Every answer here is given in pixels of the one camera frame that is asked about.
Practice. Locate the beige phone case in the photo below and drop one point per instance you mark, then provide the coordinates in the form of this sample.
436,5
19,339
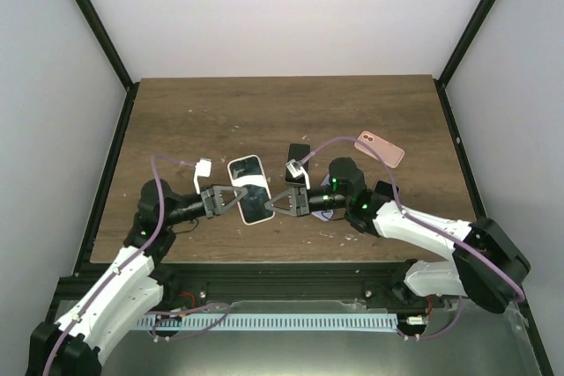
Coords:
249,191

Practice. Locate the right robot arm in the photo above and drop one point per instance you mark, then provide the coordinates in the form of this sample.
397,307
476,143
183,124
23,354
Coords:
478,260

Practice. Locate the pink phone case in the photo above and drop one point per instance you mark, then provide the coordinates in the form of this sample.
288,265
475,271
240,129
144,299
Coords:
379,149

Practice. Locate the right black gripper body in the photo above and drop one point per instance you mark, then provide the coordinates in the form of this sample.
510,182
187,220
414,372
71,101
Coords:
302,203

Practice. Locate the light blue slotted cable duct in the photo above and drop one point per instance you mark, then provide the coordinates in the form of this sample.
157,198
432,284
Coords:
356,322

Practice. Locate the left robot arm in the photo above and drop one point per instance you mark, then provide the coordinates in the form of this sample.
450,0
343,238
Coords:
136,281

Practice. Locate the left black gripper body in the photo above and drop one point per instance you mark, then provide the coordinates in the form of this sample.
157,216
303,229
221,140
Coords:
209,208

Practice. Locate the metal sheet plate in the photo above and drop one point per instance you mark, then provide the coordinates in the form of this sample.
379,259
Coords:
479,344

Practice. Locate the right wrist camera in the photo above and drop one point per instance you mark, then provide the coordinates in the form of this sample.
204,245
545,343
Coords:
297,170

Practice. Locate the lavender phone case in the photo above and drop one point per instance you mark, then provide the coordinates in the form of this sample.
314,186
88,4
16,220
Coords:
324,215

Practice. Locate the teal-edged black phone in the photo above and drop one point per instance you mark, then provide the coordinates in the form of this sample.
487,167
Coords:
250,193

